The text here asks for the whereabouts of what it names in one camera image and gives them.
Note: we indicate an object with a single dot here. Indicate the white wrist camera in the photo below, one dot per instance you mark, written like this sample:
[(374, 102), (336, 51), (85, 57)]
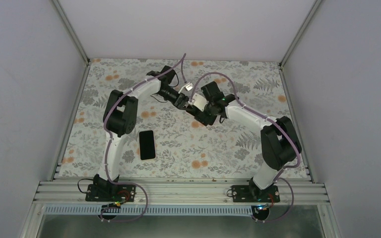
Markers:
[(199, 102), (186, 87)]

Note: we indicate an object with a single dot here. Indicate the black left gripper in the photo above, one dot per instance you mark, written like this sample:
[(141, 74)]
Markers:
[(181, 100)]

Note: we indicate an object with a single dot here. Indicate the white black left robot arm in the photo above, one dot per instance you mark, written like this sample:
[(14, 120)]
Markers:
[(120, 119)]

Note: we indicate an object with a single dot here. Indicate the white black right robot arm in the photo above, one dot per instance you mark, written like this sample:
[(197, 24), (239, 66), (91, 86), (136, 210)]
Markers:
[(280, 146)]

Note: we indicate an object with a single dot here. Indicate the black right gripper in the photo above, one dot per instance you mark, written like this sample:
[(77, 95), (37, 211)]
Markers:
[(205, 120)]

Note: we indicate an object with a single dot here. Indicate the slotted grey cable duct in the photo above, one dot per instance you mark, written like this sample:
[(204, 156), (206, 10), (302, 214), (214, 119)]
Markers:
[(153, 210)]

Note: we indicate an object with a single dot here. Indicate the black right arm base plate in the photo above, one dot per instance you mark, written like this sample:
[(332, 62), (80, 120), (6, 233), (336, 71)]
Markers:
[(248, 194)]

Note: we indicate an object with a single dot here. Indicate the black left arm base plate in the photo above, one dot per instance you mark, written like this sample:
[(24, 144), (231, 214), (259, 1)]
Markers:
[(113, 193)]

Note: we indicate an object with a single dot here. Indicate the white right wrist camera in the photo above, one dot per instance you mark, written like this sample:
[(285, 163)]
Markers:
[(199, 102)]

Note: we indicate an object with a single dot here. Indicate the floral patterned table mat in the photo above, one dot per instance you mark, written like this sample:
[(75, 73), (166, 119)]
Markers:
[(184, 147)]

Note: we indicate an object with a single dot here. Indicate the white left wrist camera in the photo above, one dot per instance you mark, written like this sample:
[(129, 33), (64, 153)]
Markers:
[(186, 87)]

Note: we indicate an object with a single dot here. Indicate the aluminium front rail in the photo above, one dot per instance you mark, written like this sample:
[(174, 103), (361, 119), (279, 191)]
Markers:
[(182, 191)]

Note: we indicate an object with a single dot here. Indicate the black smartphone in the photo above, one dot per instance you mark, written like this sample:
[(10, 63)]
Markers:
[(147, 147)]

